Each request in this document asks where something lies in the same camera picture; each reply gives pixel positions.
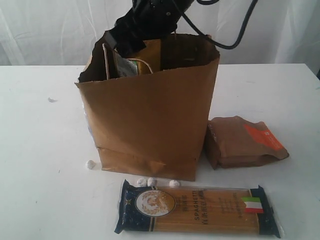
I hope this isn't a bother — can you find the yellow grain container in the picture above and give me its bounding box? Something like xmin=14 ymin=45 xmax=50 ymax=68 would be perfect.
xmin=117 ymin=51 xmax=161 ymax=77

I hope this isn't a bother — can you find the brown kraft pouch orange label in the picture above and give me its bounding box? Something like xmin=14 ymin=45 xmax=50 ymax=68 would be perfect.
xmin=203 ymin=116 xmax=290 ymax=169

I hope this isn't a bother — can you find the blue spaghetti packet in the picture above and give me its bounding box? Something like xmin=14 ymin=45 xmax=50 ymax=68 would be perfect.
xmin=114 ymin=181 xmax=282 ymax=239

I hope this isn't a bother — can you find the small paper scrap on table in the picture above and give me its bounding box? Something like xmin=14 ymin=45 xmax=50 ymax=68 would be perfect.
xmin=48 ymin=97 xmax=57 ymax=103

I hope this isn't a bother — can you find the brown paper bag with handles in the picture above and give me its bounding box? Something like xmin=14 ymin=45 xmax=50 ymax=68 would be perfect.
xmin=76 ymin=34 xmax=220 ymax=181

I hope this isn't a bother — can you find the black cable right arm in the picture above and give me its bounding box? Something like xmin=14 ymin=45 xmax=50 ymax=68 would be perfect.
xmin=179 ymin=0 xmax=260 ymax=50

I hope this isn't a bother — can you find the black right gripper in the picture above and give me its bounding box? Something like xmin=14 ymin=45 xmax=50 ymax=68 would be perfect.
xmin=104 ymin=0 xmax=193 ymax=57

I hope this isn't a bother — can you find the small white blue milk carton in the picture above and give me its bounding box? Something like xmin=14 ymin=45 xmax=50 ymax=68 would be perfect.
xmin=83 ymin=109 xmax=94 ymax=139

